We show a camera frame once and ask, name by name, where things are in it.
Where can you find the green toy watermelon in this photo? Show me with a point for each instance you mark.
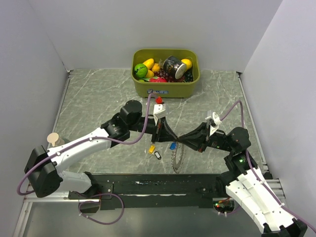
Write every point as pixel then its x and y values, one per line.
pixel 140 70

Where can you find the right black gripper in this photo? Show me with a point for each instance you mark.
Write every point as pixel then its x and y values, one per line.
pixel 194 138

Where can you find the orange toy fruit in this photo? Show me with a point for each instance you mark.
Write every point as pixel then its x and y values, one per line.
pixel 155 68

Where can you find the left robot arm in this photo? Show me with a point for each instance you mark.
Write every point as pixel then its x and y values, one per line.
pixel 46 170

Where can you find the olive green plastic bin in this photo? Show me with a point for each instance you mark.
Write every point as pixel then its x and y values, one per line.
pixel 165 89

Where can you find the red toy dragonfruit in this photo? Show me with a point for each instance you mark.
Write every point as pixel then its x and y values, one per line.
pixel 158 79

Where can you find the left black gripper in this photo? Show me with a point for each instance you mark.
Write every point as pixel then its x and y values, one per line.
pixel 162 132

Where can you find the large metal keyring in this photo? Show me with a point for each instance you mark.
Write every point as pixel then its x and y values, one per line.
pixel 177 157

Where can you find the dark toy grapes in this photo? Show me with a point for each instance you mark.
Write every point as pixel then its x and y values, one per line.
pixel 188 76

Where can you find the yellow tag key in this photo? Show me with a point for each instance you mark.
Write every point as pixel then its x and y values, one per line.
pixel 151 149

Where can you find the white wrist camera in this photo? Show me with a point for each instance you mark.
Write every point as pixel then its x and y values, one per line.
pixel 212 122
pixel 160 111

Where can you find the blue tag key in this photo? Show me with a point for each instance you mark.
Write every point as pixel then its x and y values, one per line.
pixel 173 146

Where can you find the yellow toy lemon right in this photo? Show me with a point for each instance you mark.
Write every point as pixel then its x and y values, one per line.
pixel 187 62

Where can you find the yellow toy mango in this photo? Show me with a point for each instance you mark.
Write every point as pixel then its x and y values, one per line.
pixel 149 63

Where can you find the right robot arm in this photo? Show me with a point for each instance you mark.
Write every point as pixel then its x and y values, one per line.
pixel 244 181

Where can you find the black printed can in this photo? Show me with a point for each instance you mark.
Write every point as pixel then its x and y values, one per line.
pixel 174 67

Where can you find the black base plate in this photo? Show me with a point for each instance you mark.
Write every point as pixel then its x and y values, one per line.
pixel 155 190

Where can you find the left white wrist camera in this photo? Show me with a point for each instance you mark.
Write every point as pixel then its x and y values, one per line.
pixel 160 111

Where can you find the small yellow toy lemon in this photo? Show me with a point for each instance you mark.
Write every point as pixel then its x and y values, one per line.
pixel 149 74

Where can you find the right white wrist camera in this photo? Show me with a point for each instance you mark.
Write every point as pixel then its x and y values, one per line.
pixel 212 122

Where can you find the black tag key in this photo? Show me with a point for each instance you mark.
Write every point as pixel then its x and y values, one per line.
pixel 157 155

